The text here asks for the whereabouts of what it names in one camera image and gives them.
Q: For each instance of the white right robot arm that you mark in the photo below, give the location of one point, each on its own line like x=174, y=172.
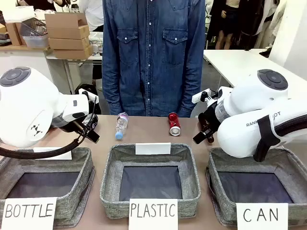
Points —
x=251, y=100

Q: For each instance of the flat cardboard box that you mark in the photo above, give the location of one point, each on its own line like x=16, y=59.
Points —
x=73, y=53
x=68, y=43

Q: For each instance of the grey fabric basket plastic label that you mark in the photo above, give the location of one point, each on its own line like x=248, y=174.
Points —
x=151, y=182

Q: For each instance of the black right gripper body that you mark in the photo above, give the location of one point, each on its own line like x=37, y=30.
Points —
x=211, y=117

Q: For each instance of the grey fabric basket can label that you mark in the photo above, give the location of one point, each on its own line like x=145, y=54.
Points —
x=216, y=182

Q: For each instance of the blank white card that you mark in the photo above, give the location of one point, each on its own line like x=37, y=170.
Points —
x=62, y=155
x=153, y=148

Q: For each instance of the white paper sign BOTTLE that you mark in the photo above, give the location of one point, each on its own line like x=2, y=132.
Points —
x=28, y=212

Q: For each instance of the bystander in black skirt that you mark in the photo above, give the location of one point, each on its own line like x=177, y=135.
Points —
x=227, y=19

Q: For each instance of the person in denim shirt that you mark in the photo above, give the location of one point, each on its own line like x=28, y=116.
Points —
x=153, y=60

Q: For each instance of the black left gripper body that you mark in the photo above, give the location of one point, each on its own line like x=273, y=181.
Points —
x=68, y=124

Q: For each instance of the large open cardboard box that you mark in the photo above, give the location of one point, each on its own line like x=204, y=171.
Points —
x=64, y=26

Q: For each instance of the person's left forearm denim sleeve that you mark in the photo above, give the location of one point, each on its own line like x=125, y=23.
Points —
x=195, y=86

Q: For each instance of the clear plastic container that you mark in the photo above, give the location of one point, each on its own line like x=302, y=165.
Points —
x=36, y=36

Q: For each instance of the bystander in white shirt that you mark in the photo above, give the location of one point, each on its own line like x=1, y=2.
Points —
x=92, y=12

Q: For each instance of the person's right forearm denim sleeve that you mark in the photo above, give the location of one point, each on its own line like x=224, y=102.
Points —
x=111, y=91

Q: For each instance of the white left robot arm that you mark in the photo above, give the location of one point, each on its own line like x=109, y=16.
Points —
x=26, y=103

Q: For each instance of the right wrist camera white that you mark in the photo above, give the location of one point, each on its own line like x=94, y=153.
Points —
x=201, y=96

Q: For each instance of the white paper sign CAN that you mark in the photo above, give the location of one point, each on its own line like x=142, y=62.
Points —
x=261, y=215

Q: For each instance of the white paper sign PLASTIC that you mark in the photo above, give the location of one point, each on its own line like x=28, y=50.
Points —
x=153, y=212

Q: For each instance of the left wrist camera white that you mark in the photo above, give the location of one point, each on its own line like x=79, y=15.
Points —
x=86, y=94

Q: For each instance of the white table with cabinet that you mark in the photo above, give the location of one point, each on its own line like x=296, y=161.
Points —
x=26, y=57

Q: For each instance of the crushed red can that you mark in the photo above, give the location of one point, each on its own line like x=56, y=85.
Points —
x=173, y=124

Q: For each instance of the grey fabric basket bottle label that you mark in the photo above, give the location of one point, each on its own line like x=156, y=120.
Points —
x=79, y=177

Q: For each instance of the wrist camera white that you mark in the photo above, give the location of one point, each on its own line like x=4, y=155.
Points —
x=86, y=94
x=201, y=96

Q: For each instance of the small clear plastic bottle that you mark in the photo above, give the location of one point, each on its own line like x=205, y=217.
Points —
x=121, y=124

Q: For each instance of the bystander in white coat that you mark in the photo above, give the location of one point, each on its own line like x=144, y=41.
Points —
x=268, y=21

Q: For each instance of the small cardboard box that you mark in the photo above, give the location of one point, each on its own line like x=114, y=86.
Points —
x=13, y=33

